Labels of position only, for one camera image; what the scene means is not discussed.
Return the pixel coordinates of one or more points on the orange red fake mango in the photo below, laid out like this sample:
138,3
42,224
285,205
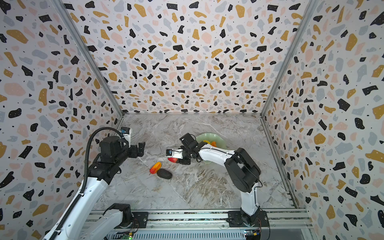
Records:
155,168

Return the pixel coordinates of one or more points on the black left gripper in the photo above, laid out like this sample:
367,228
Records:
134,153

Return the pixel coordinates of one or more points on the light green wavy fruit bowl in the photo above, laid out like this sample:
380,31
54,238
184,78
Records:
214,138

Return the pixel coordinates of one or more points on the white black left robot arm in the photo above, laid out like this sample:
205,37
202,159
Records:
114,151

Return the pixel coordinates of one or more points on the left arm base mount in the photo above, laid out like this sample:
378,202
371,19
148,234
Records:
136,219

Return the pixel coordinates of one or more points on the dark fake avocado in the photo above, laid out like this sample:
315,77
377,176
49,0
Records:
164,174

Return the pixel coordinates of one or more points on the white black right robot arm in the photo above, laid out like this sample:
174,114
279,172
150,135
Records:
242,169

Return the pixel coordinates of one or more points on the white slotted cable duct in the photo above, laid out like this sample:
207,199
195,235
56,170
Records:
181,235

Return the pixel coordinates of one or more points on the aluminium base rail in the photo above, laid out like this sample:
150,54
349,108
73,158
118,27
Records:
163,220

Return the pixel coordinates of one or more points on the aluminium corner post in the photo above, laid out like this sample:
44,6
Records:
290,54
69,23

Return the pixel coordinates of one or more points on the red fake strawberry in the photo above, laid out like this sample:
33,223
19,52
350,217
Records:
174,160

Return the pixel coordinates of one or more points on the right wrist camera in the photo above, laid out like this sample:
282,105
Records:
176,154

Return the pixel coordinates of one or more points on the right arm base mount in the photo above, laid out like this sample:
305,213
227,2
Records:
241,219

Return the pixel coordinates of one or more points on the aluminium corner post left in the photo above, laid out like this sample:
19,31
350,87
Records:
69,23

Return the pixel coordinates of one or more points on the aluminium corner post right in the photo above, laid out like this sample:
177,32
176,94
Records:
290,54

